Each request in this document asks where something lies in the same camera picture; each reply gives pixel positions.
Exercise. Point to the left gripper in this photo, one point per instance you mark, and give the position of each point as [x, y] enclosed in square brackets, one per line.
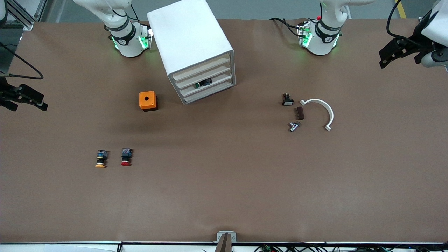
[415, 42]

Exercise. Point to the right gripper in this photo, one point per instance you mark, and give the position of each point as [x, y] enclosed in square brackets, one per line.
[7, 94]

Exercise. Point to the red mushroom push button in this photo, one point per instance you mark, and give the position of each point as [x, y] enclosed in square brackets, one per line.
[126, 162]

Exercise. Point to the orange mushroom push button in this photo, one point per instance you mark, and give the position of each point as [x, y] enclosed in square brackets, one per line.
[100, 164]

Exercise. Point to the black white-faced push button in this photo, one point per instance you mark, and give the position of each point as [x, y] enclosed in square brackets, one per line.
[287, 102]

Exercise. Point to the white drawer cabinet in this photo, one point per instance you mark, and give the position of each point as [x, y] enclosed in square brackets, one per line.
[185, 31]

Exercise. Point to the brown terminal block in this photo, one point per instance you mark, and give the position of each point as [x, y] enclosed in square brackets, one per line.
[300, 113]

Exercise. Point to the orange box with hole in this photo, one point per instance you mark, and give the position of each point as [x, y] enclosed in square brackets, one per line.
[147, 99]

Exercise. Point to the grey table edge clamp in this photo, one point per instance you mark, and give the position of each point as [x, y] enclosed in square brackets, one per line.
[226, 238]

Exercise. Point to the white curved bracket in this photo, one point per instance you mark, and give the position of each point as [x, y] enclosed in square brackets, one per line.
[329, 112]

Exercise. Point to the silver metal switch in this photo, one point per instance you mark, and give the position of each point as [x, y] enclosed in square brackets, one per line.
[294, 126]

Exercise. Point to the white table edge rail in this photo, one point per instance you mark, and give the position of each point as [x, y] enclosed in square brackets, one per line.
[70, 247]

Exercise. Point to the green black switch component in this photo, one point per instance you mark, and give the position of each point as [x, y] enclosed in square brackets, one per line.
[203, 84]

